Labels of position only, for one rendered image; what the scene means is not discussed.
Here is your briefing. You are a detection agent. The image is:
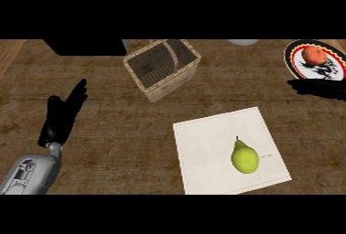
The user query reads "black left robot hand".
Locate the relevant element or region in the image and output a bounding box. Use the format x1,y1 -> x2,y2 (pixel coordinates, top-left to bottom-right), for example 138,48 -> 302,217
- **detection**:
37,78 -> 89,149

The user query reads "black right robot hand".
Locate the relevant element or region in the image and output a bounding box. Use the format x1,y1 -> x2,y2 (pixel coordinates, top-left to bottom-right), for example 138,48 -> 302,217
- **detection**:
287,78 -> 346,101

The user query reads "wicker basket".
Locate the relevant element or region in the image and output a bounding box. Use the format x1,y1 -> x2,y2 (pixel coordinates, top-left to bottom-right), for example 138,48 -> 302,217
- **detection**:
121,39 -> 203,103

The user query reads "green pear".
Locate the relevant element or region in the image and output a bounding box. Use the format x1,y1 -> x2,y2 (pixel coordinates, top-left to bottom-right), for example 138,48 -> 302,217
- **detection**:
229,135 -> 260,175

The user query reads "white placemat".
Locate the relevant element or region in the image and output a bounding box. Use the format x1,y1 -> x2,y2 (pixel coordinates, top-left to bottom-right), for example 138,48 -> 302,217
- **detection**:
172,106 -> 293,196

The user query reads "patterned plate with red rim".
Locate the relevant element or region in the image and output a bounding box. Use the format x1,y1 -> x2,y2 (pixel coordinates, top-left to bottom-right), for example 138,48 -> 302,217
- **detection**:
283,39 -> 346,82

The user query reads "orange-red fruit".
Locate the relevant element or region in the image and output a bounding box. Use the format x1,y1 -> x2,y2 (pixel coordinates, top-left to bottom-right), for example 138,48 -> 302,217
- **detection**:
300,45 -> 328,67

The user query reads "pale grey round object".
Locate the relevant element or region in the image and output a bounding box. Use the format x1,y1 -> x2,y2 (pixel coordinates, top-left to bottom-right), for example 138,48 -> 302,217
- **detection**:
226,39 -> 260,47

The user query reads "black appliance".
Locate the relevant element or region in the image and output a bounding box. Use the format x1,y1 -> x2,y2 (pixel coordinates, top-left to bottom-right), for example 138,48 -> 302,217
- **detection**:
42,39 -> 129,57

